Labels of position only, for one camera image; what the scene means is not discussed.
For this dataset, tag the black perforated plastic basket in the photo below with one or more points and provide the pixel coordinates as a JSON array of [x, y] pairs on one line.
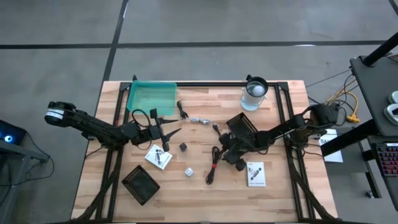
[[241, 124], [140, 185]]

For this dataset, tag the white cylindrical desk lamp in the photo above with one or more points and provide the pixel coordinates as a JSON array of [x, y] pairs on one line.
[[255, 90]]

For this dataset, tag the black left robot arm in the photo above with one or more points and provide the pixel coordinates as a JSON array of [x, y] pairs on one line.
[[93, 126]]

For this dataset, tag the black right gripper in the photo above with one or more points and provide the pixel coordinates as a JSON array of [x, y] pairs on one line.
[[237, 144]]

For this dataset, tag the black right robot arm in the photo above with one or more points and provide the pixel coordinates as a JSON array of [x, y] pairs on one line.
[[280, 129]]

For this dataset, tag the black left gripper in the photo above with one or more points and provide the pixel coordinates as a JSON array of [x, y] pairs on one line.
[[154, 132]]

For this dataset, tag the black aluminium table frame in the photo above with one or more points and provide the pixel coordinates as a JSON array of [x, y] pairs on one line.
[[211, 84]]

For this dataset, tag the white product box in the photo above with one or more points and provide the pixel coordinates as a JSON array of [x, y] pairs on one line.
[[256, 174], [158, 157]]

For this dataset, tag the black backlit keyboard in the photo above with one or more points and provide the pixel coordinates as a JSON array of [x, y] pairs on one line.
[[388, 160]]

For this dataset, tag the teal translucent plastic bin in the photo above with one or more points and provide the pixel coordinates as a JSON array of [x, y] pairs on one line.
[[152, 96]]

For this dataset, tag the black computer with blue light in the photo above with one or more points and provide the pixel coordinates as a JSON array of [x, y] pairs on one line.
[[9, 133]]

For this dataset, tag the blue and white cube charger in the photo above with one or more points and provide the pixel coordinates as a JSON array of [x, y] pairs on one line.
[[189, 172]]

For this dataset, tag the black cube charger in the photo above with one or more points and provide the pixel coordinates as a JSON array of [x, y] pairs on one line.
[[183, 147]]

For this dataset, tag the white grey device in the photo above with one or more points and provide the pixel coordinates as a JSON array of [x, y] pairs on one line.
[[391, 114], [394, 97]]

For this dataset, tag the white paper sheet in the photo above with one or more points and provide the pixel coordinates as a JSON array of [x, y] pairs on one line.
[[332, 155]]

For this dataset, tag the dark side desk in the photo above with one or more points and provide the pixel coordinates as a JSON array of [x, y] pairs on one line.
[[373, 87]]

